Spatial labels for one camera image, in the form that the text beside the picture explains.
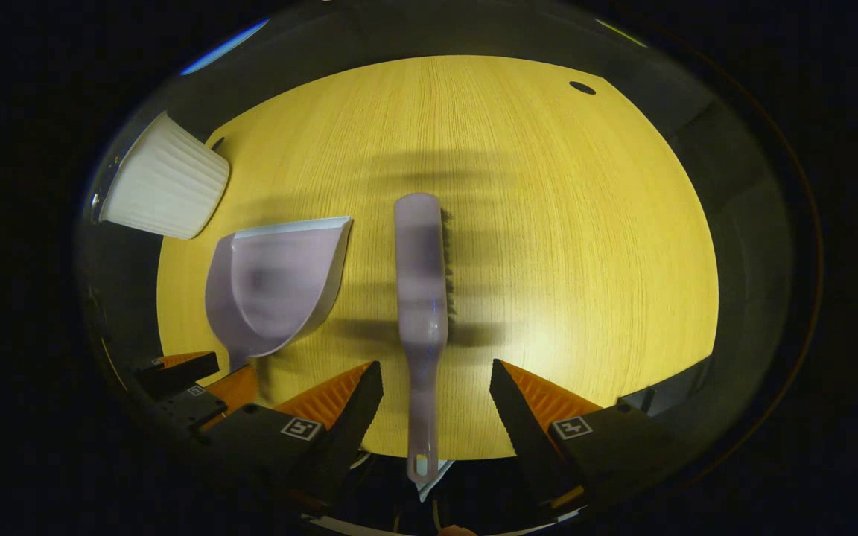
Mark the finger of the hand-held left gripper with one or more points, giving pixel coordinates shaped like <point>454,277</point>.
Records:
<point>176,376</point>
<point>191,408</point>

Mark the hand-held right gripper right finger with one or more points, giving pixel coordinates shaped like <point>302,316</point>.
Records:
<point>529,439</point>

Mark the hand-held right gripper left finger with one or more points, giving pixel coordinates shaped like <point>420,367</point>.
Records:
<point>343,432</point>

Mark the lilac plastic dustpan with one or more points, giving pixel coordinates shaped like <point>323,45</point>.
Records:
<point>280,283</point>

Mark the small lilac broom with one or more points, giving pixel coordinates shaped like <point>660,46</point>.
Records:
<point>420,283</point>

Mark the white ribbed garbage bin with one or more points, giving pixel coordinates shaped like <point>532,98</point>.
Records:
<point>164,186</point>

